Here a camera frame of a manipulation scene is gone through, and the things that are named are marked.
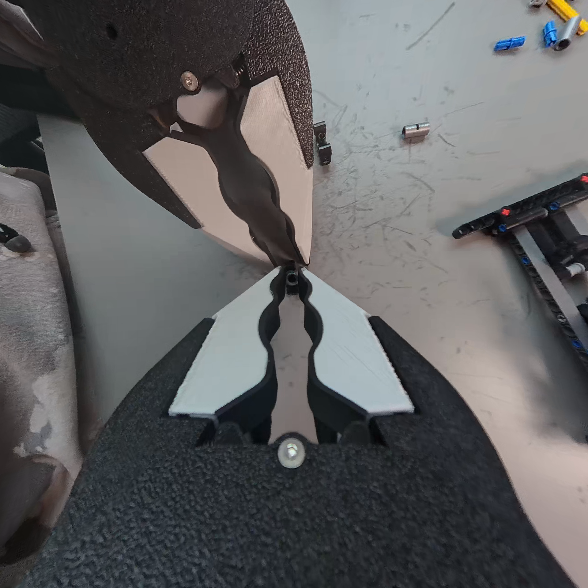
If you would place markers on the light grey tube piece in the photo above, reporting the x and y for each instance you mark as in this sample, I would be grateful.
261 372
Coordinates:
415 131

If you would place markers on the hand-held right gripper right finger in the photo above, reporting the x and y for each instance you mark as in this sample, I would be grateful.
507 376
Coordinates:
363 367

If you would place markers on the grey black toy chassis model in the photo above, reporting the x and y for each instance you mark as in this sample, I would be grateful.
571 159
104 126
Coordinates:
477 225

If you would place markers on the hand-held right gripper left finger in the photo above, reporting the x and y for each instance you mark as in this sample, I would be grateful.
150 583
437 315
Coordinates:
220 367

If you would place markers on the pile of blue black pins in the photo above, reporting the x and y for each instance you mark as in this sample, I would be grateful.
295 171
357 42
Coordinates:
510 43

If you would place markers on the grey mesh office chair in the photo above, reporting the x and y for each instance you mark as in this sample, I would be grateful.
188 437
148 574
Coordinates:
18 115

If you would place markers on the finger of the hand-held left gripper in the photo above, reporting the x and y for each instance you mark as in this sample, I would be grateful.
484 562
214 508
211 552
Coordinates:
193 183
275 128

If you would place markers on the person's left forearm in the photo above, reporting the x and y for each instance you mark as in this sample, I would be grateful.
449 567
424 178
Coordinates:
13 27

